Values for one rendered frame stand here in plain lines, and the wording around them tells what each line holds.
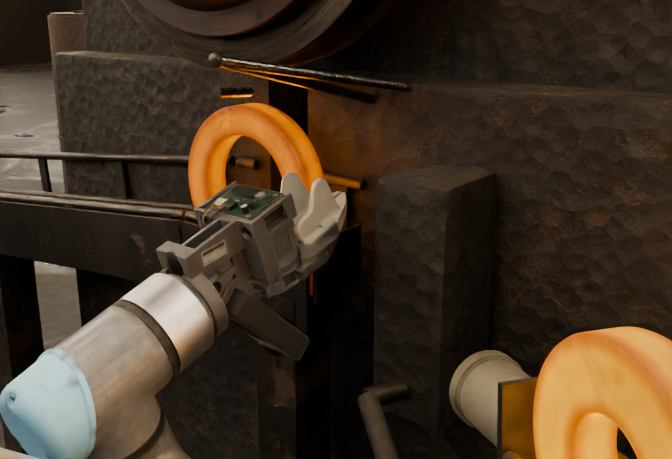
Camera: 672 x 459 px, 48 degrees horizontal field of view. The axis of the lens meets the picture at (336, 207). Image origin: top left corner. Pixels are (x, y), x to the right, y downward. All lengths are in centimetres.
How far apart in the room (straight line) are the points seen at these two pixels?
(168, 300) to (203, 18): 32
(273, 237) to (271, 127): 17
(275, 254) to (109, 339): 16
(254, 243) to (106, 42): 65
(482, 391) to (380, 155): 33
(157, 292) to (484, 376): 25
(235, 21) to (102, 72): 42
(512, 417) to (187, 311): 25
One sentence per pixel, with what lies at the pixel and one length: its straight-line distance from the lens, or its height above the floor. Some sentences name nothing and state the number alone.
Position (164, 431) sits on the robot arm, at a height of 63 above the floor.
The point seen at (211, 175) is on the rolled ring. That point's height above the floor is 76.
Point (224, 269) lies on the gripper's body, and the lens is 64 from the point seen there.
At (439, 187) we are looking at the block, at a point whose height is 80.
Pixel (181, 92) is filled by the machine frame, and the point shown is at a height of 83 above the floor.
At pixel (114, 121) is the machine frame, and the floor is 78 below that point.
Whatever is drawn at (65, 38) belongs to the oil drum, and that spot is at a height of 77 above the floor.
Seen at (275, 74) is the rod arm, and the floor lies 88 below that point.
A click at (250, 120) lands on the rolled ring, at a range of 81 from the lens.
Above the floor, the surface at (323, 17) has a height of 94.
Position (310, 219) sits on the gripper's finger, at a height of 76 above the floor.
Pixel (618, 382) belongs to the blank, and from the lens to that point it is 43.
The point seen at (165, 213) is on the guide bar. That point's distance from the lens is 91.
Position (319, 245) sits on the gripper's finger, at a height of 74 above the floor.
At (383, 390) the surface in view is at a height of 61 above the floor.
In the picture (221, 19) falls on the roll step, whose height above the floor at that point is 93.
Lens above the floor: 95
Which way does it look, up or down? 16 degrees down
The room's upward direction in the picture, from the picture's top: straight up
